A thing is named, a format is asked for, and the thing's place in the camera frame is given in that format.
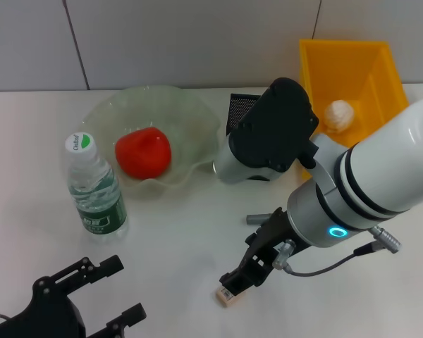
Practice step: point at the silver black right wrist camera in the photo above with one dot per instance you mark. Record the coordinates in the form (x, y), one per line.
(275, 126)

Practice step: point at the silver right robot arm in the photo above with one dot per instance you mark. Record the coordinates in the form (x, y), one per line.
(391, 158)

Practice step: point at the frosted green glass fruit bowl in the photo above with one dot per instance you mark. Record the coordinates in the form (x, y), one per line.
(194, 116)

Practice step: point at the white paper ball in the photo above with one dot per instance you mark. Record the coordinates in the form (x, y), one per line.
(339, 116)

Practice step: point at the black mesh pen holder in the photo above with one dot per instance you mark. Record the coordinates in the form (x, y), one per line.
(238, 109)

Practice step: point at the red-orange toy fruit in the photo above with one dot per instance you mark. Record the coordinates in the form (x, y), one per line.
(142, 153)

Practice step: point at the clear water bottle green label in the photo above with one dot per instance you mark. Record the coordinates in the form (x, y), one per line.
(91, 176)

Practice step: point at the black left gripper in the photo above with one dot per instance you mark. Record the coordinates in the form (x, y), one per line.
(46, 320)

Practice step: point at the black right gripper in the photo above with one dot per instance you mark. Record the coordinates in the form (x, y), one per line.
(268, 239)

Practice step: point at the yellow plastic bin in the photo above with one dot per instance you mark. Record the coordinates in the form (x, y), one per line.
(338, 70)

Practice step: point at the grey marker pen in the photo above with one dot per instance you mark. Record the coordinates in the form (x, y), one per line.
(255, 219)

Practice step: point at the beige eraser with barcode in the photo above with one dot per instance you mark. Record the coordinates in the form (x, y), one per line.
(229, 301)

